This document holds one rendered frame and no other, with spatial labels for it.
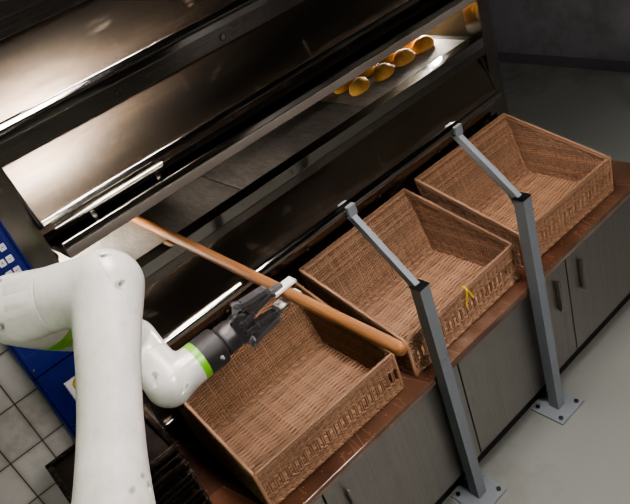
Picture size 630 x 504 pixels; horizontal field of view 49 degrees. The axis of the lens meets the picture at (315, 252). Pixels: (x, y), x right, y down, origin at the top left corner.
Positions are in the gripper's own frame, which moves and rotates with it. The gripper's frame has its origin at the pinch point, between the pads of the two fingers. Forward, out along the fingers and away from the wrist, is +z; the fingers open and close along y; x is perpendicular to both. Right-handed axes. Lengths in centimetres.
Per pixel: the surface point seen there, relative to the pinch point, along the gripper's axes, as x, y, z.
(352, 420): -5, 56, 7
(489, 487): 5, 119, 41
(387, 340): 35.8, -1.2, -0.3
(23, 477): -55, 36, -72
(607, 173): -4, 52, 144
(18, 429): -55, 22, -65
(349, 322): 24.4, -1.3, -0.4
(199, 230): -55, 2, 8
